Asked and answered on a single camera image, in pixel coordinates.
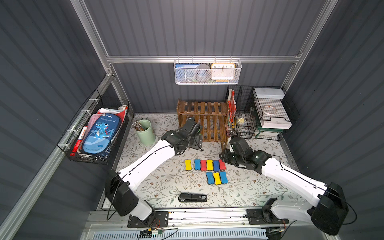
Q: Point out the pencils in cup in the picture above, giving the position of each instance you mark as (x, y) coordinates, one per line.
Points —
(138, 126)

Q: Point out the metal base rail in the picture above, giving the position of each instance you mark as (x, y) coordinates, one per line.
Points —
(191, 219)

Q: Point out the blue eraser shelf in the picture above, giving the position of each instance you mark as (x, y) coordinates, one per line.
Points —
(223, 177)
(216, 166)
(210, 178)
(197, 163)

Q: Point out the green pencil cup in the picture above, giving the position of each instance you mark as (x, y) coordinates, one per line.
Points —
(146, 137)

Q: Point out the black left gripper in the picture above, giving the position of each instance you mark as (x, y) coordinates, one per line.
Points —
(192, 129)

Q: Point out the blue dinosaur pencil case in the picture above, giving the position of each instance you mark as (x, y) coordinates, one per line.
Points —
(101, 134)

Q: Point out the red book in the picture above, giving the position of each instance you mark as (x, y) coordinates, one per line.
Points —
(231, 105)

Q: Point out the blue eraser bottom shelf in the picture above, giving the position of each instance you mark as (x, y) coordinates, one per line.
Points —
(223, 177)
(210, 178)

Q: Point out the blue box in basket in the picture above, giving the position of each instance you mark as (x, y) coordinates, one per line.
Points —
(185, 73)

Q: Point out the yellow eraser top shelf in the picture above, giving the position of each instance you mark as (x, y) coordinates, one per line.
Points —
(210, 165)
(188, 165)

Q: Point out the black wire side basket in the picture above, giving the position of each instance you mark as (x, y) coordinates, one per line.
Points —
(98, 105)

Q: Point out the white paper tray stack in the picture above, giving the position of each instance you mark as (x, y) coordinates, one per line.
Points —
(272, 114)

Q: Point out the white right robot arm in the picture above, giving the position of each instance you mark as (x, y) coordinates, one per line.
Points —
(325, 205)

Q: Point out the red marker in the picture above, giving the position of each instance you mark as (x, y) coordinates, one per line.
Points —
(79, 141)

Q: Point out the wooden two-tier shelf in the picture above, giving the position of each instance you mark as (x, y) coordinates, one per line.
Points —
(212, 116)

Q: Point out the red eraser top shelf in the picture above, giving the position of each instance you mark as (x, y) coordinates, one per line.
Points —
(222, 165)
(203, 164)

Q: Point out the black stapler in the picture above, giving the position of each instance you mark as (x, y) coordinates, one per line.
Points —
(192, 198)

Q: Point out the yellow eraser bottom shelf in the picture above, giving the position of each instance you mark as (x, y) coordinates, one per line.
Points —
(217, 178)

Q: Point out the yellow eraser shelf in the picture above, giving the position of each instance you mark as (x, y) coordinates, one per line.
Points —
(188, 165)
(210, 165)
(217, 178)

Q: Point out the grey tape roll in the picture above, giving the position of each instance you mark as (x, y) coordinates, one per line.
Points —
(203, 73)

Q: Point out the orange alarm clock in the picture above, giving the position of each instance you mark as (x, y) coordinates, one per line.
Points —
(223, 72)

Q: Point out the blue eraser top shelf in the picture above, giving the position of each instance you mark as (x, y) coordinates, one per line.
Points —
(216, 166)
(197, 163)

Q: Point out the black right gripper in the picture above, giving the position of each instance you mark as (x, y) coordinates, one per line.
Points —
(231, 154)

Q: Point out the black wire desk organizer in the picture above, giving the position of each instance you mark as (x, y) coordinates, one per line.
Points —
(246, 123)

